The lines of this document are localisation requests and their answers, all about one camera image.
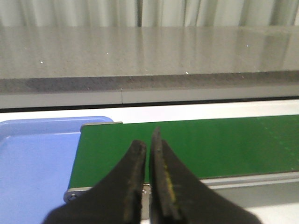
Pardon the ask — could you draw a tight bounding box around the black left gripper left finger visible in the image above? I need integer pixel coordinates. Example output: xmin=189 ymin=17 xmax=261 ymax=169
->
xmin=43 ymin=140 xmax=146 ymax=224

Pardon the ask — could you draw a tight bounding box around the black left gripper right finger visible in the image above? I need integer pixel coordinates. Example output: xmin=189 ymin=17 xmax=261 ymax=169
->
xmin=149 ymin=127 xmax=261 ymax=224

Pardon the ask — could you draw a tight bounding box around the green conveyor belt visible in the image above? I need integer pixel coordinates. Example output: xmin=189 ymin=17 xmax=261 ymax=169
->
xmin=68 ymin=115 xmax=299 ymax=190

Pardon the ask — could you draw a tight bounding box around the blue plastic tray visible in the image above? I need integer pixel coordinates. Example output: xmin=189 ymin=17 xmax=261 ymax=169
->
xmin=0 ymin=116 xmax=110 ymax=224

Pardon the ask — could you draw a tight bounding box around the grey stone-edged shelf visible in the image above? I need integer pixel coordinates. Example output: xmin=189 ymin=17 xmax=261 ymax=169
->
xmin=0 ymin=27 xmax=299 ymax=110

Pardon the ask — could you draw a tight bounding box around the grey pleated curtain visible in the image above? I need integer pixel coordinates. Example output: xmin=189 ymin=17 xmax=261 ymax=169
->
xmin=0 ymin=0 xmax=299 ymax=27

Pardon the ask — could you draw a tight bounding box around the aluminium conveyor frame rail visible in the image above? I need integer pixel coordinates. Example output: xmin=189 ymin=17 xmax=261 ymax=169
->
xmin=64 ymin=121 xmax=299 ymax=220

